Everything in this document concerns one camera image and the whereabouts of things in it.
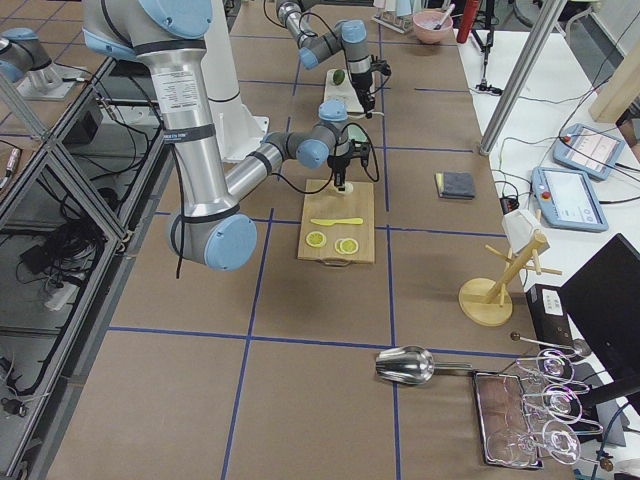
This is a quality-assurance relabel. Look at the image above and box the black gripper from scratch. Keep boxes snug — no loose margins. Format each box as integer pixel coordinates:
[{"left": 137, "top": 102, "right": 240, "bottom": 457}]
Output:
[
  {"left": 327, "top": 140, "right": 372, "bottom": 192},
  {"left": 349, "top": 55, "right": 391, "bottom": 119}
]

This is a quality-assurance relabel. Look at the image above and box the white steamed bun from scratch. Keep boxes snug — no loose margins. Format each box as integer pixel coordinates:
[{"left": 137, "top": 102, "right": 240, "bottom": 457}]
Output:
[{"left": 329, "top": 182, "right": 354, "bottom": 196}]

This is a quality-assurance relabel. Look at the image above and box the white ceramic spoon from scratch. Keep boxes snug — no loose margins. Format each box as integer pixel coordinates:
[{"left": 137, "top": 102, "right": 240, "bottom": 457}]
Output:
[{"left": 348, "top": 111, "right": 385, "bottom": 120}]

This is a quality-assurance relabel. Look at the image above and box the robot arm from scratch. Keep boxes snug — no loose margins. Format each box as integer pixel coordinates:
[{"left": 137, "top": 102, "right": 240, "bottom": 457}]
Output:
[
  {"left": 275, "top": 1, "right": 391, "bottom": 118},
  {"left": 83, "top": 1, "right": 370, "bottom": 271}
]

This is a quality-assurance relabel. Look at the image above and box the light green bowl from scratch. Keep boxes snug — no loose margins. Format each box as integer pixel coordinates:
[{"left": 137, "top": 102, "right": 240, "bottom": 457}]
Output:
[{"left": 347, "top": 123, "right": 370, "bottom": 144}]

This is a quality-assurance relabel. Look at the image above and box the pink bowl with ice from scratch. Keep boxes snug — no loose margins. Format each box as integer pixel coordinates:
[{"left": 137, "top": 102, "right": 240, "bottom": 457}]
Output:
[{"left": 412, "top": 10, "right": 453, "bottom": 44}]

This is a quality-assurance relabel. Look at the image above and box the white bear serving tray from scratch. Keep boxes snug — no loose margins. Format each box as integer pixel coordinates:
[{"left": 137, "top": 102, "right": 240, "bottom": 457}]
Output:
[{"left": 324, "top": 69, "right": 364, "bottom": 114}]

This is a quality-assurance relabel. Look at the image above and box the wooden cutting board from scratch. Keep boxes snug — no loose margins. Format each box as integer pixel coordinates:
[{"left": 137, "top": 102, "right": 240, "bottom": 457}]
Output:
[{"left": 297, "top": 179, "right": 375, "bottom": 265}]

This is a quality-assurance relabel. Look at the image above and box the dark green avocado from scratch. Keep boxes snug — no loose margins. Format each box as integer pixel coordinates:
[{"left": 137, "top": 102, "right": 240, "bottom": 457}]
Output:
[{"left": 332, "top": 69, "right": 346, "bottom": 85}]

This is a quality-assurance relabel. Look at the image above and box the yellow plastic knife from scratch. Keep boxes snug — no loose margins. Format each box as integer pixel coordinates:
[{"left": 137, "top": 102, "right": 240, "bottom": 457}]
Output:
[{"left": 309, "top": 217, "right": 364, "bottom": 227}]

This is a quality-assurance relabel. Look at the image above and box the lower lemon slice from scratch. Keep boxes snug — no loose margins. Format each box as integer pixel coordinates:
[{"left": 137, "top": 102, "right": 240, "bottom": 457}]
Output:
[{"left": 305, "top": 231, "right": 327, "bottom": 248}]

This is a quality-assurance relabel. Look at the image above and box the upper lemon slice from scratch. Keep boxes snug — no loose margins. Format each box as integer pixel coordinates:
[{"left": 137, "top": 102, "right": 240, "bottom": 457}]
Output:
[{"left": 339, "top": 238, "right": 359, "bottom": 255}]

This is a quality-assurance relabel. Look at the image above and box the grey and yellow cloth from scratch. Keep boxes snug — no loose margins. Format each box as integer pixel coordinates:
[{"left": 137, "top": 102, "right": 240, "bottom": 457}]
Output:
[{"left": 434, "top": 171, "right": 476, "bottom": 200}]

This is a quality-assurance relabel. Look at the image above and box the red cylinder bottle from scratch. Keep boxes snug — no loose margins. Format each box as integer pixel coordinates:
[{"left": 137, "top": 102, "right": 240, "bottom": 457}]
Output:
[{"left": 456, "top": 0, "right": 480, "bottom": 44}]

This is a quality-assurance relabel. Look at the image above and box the black tripod stick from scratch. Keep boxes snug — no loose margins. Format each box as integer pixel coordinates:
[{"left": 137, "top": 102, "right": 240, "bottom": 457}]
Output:
[{"left": 471, "top": 0, "right": 503, "bottom": 96}]

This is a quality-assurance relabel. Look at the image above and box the white paper cup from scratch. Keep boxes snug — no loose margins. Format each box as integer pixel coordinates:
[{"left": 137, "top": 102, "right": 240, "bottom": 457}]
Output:
[{"left": 502, "top": 209, "right": 541, "bottom": 253}]

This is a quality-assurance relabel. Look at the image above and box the wooden cup tree stand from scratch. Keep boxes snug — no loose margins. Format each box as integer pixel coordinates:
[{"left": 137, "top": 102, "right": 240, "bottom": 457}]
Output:
[{"left": 458, "top": 229, "right": 562, "bottom": 327}]

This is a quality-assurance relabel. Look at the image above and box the metal scoop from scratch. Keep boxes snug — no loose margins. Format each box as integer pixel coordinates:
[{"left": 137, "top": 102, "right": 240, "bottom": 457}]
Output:
[{"left": 375, "top": 345, "right": 473, "bottom": 386}]

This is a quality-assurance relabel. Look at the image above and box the near teach pendant tablet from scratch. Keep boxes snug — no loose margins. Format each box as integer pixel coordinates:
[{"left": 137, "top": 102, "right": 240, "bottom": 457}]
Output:
[{"left": 531, "top": 167, "right": 609, "bottom": 233}]

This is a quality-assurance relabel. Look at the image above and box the teach pendant tablet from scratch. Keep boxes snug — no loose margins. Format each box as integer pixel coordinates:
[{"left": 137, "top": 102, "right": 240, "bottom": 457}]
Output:
[
  {"left": 531, "top": 167, "right": 609, "bottom": 233},
  {"left": 553, "top": 123, "right": 625, "bottom": 181}
]

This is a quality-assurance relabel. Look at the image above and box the far teach pendant tablet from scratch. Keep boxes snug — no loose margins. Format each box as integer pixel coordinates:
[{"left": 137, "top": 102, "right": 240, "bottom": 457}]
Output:
[{"left": 553, "top": 123, "right": 625, "bottom": 181}]

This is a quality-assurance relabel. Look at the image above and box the clear wine glass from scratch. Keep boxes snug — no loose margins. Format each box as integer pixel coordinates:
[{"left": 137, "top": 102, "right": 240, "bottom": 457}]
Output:
[
  {"left": 485, "top": 420, "right": 601, "bottom": 469},
  {"left": 510, "top": 331, "right": 592, "bottom": 385},
  {"left": 522, "top": 384, "right": 599, "bottom": 427}
]

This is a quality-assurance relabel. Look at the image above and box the black computer monitor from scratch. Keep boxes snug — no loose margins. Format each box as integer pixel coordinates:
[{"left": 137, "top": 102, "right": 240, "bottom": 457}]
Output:
[{"left": 560, "top": 233, "right": 639, "bottom": 410}]

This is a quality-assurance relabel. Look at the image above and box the dark glass rack tray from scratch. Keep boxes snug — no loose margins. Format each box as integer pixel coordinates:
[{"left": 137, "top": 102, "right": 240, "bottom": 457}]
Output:
[{"left": 472, "top": 371, "right": 544, "bottom": 471}]

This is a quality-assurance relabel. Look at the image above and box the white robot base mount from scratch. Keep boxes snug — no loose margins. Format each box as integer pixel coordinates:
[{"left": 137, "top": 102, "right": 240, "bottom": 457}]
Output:
[{"left": 201, "top": 1, "right": 269, "bottom": 163}]

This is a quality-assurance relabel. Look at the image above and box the aluminium frame post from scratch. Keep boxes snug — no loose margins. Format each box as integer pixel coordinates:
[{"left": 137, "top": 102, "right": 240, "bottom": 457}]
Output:
[{"left": 479, "top": 0, "right": 566, "bottom": 156}]

